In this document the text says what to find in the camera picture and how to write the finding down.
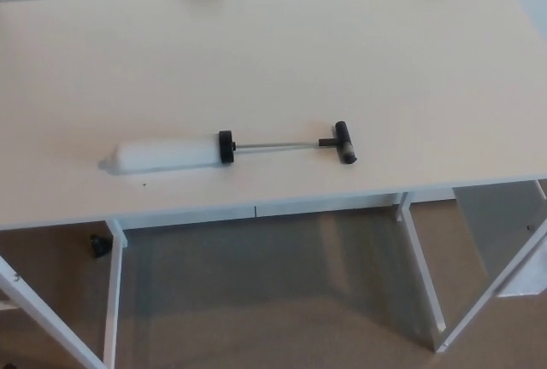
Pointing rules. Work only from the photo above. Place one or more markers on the white side panel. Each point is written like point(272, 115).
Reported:
point(491, 224)

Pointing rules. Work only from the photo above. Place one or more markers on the white desk trestle leg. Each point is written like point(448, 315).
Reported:
point(112, 300)
point(424, 279)

